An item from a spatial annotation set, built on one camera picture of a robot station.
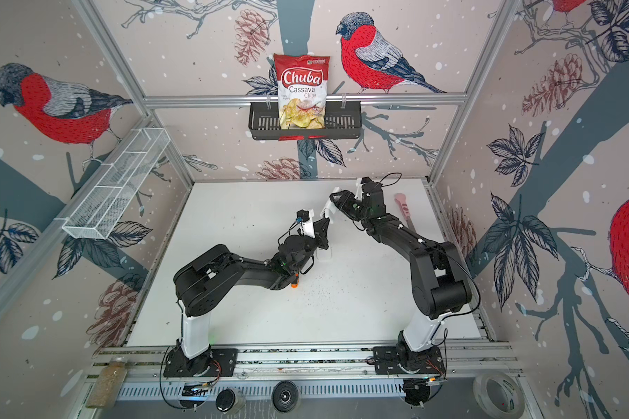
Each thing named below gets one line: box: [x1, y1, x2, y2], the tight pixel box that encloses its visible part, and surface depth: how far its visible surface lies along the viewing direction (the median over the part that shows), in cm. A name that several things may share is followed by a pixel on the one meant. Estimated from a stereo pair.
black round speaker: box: [271, 380, 299, 413], surface depth 61 cm
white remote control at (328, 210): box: [319, 197, 339, 225], surface depth 90 cm
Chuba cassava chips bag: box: [273, 53, 331, 131], surface depth 86 cm
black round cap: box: [214, 389, 236, 413], surface depth 61 cm
